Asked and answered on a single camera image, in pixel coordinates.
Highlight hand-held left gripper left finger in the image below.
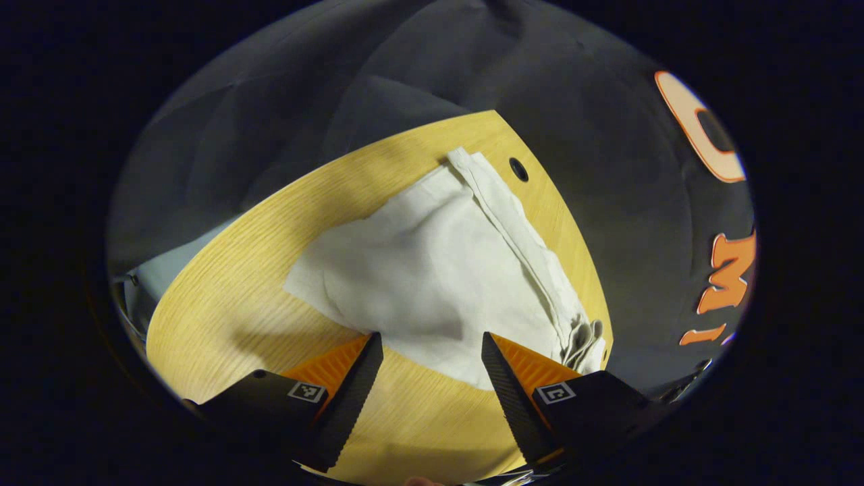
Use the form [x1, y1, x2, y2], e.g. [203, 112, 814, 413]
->
[182, 332, 384, 473]

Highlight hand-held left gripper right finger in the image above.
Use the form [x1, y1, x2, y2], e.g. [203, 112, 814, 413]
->
[481, 331, 652, 470]

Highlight white jeans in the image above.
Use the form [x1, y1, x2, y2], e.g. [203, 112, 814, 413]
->
[283, 147, 607, 392]

